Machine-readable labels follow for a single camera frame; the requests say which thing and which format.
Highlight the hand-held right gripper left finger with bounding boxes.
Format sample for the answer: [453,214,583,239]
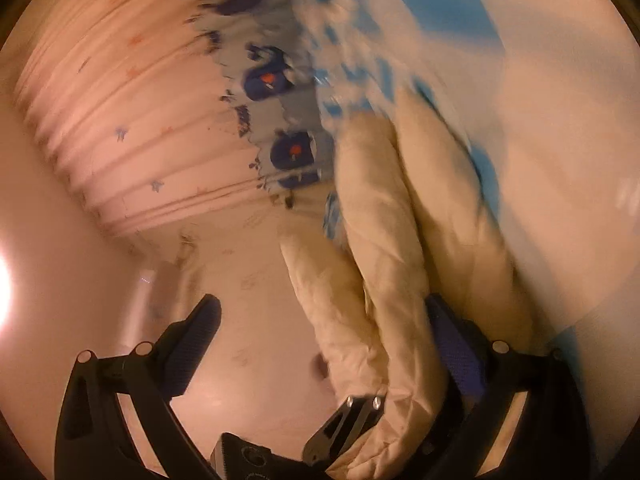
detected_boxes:
[54,294,223,480]

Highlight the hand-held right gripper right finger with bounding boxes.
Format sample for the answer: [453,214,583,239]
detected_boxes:
[425,292,593,480]

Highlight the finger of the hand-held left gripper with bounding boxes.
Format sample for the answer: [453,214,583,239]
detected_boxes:
[301,395,386,466]

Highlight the white down jacket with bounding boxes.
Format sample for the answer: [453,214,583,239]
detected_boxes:
[277,87,536,480]

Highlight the whale print curtain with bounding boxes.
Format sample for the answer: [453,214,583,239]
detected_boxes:
[12,0,337,241]

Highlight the blue checked plastic sheet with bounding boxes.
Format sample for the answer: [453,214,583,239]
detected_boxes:
[290,0,640,361]

